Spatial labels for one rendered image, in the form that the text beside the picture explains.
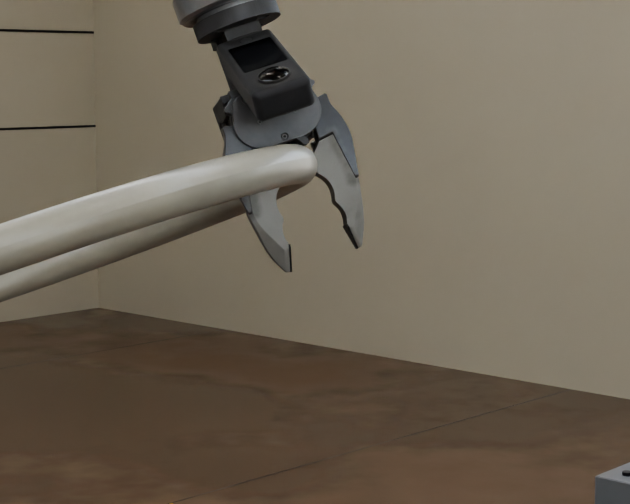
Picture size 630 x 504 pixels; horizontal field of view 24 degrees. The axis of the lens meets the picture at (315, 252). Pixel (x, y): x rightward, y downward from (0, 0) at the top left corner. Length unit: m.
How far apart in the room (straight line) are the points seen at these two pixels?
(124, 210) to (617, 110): 4.96
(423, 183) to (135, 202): 5.49
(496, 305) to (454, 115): 0.83
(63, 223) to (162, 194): 0.07
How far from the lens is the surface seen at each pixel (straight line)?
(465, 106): 6.23
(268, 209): 1.15
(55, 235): 0.90
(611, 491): 1.28
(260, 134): 1.15
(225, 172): 0.96
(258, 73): 1.11
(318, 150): 1.16
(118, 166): 7.85
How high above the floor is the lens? 1.28
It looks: 7 degrees down
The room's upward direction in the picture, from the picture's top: straight up
